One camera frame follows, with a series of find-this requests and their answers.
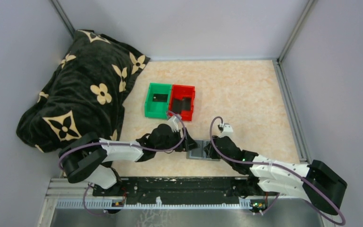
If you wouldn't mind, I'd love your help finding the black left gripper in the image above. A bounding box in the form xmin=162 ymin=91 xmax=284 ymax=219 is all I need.
xmin=156 ymin=127 xmax=200 ymax=152

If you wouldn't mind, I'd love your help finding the grey leather card holder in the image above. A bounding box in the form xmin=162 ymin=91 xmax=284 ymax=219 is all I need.
xmin=186 ymin=140 xmax=221 ymax=161

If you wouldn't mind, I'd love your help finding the dark credit card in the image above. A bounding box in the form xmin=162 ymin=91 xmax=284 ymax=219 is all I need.
xmin=171 ymin=98 xmax=182 ymax=114
xmin=181 ymin=97 xmax=192 ymax=112

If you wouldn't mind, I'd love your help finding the grey credit card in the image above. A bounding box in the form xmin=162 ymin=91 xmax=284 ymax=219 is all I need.
xmin=152 ymin=94 xmax=168 ymax=103

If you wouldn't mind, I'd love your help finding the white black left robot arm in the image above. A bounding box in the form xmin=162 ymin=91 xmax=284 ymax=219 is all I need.
xmin=58 ymin=123 xmax=199 ymax=196

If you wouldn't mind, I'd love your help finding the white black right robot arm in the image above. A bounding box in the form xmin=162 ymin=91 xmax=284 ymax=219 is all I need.
xmin=204 ymin=137 xmax=347 ymax=216

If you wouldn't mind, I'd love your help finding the red plastic bin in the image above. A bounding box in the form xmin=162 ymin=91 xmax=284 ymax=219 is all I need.
xmin=168 ymin=84 xmax=195 ymax=122

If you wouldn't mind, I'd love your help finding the green plastic bin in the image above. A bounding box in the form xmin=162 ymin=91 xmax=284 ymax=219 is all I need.
xmin=144 ymin=83 xmax=172 ymax=119

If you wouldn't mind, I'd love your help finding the black floral plush blanket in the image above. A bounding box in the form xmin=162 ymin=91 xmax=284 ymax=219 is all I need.
xmin=16 ymin=30 xmax=150 ymax=153

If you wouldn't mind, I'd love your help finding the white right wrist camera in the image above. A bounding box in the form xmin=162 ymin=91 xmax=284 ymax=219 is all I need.
xmin=218 ymin=123 xmax=234 ymax=139

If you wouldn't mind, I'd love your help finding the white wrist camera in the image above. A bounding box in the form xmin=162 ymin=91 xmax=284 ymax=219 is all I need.
xmin=166 ymin=114 xmax=182 ymax=132
xmin=218 ymin=123 xmax=234 ymax=139

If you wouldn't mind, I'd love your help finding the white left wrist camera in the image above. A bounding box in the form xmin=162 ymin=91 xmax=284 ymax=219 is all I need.
xmin=166 ymin=114 xmax=182 ymax=132

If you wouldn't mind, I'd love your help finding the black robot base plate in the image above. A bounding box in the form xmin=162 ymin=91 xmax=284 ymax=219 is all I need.
xmin=92 ymin=177 xmax=277 ymax=205

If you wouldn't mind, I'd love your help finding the slotted grey cable duct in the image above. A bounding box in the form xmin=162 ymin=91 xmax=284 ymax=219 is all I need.
xmin=56 ymin=197 xmax=266 ymax=210

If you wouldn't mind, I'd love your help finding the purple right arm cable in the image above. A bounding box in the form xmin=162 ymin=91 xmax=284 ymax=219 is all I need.
xmin=209 ymin=116 xmax=346 ymax=226

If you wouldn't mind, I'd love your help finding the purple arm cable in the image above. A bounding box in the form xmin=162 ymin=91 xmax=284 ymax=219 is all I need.
xmin=209 ymin=116 xmax=346 ymax=226
xmin=58 ymin=110 xmax=187 ymax=217

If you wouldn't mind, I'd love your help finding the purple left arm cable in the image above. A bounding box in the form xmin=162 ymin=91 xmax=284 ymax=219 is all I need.
xmin=58 ymin=110 xmax=187 ymax=217

